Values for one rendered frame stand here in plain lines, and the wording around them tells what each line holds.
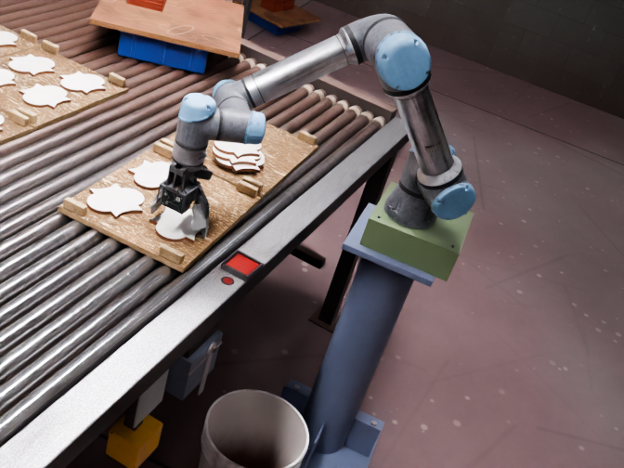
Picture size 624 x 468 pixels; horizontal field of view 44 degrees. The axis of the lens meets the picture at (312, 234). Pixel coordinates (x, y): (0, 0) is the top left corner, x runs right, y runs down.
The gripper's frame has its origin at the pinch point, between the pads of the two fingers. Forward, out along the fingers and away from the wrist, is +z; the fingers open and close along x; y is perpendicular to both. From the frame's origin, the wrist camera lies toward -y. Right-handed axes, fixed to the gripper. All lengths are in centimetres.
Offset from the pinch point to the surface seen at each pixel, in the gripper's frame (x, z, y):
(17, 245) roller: -24.1, 2.5, 29.0
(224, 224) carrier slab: 7.9, 0.7, -9.1
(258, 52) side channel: -36, 1, -117
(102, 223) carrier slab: -14.0, 0.4, 11.8
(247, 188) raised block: 5.6, -1.0, -25.8
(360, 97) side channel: 7, 1, -115
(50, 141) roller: -47.4, 2.5, -11.6
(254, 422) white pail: 29, 70, -17
